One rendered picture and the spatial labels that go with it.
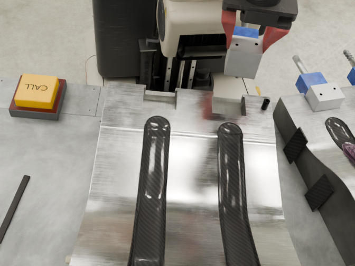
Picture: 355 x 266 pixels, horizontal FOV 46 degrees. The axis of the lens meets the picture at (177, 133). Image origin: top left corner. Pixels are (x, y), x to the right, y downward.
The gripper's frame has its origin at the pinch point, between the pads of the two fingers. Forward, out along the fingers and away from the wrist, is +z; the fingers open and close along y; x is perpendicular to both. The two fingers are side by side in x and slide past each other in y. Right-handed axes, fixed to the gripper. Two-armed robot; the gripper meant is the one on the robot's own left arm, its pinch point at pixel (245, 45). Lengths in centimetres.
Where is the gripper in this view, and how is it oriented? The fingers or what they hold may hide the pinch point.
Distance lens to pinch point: 67.9
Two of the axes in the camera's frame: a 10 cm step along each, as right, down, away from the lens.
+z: -1.0, 6.0, 7.9
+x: 1.2, -7.8, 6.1
